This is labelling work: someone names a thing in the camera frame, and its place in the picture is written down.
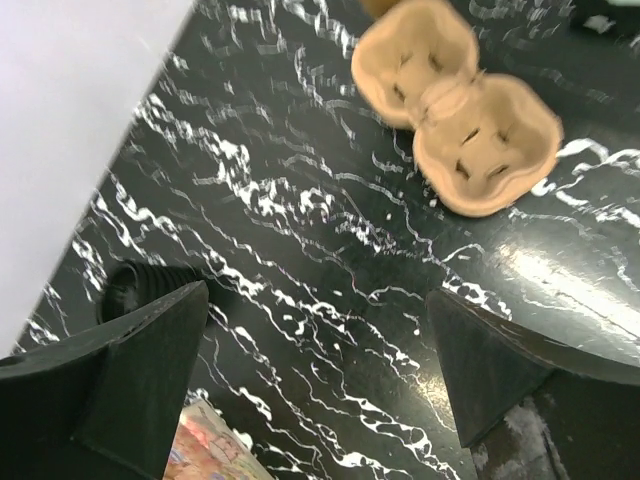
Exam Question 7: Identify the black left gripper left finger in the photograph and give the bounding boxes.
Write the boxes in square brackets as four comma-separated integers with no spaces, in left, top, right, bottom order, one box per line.
[1,281,208,479]

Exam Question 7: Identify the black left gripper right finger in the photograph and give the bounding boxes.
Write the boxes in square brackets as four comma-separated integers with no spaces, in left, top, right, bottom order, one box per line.
[426,290,639,479]

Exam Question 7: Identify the paper bag orange handles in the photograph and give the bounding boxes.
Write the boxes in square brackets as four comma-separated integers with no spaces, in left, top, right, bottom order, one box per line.
[163,400,273,480]

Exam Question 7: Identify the pulp cup carrier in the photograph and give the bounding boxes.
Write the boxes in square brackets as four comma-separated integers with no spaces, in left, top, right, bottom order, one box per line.
[351,0,564,217]

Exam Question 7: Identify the stack of black lids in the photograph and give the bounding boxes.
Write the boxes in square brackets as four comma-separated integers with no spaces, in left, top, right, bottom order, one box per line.
[96,260,202,324]

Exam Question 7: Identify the stack of paper cups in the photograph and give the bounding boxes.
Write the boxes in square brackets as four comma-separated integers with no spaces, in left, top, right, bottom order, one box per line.
[360,0,399,18]

